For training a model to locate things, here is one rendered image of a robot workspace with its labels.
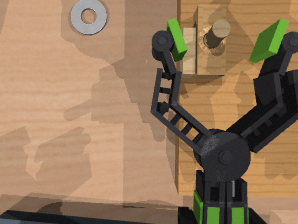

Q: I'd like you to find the grey flat washer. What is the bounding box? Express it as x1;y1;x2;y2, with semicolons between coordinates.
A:
71;0;107;35

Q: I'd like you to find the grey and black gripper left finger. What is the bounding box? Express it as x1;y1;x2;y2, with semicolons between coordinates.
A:
178;207;198;224

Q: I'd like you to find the small wooden block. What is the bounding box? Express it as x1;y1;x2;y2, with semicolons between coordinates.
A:
193;4;226;79

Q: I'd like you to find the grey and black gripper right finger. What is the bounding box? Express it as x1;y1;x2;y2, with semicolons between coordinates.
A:
248;208;267;224

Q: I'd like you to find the tan wooden dowel pin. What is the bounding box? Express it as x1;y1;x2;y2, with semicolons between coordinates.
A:
203;19;231;48

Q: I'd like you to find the light brown wooden board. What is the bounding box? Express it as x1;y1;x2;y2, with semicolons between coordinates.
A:
175;0;298;197

